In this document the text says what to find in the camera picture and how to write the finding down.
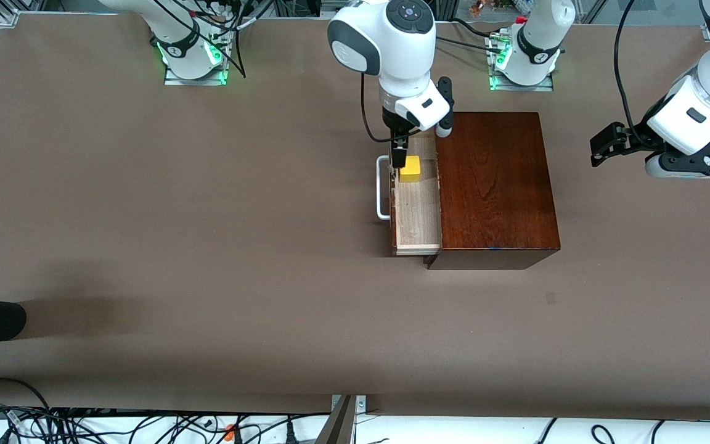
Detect yellow block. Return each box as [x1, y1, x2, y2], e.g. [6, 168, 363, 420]
[399, 155, 422, 184]

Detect wooden drawer with white handle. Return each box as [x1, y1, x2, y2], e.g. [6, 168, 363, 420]
[377, 133, 443, 256]

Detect dark brown wooden cabinet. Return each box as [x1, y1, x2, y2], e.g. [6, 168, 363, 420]
[424, 112, 561, 270]

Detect dark metal bar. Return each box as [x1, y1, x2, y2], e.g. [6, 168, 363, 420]
[317, 395, 356, 444]

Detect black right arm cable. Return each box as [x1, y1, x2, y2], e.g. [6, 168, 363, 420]
[361, 73, 421, 144]

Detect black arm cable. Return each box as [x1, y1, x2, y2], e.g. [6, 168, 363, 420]
[361, 73, 421, 144]
[614, 0, 648, 139]

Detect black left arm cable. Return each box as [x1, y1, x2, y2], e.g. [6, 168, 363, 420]
[614, 0, 648, 139]

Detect thin black cable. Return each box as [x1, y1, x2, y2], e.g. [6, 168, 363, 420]
[435, 17, 504, 54]

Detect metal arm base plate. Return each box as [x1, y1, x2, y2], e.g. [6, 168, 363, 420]
[489, 73, 554, 92]
[164, 62, 228, 86]

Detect aluminium table bracket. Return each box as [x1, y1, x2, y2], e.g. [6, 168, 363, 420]
[330, 395, 367, 426]

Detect tangled black cable bundle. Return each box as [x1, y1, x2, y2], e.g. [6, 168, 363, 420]
[0, 404, 331, 444]

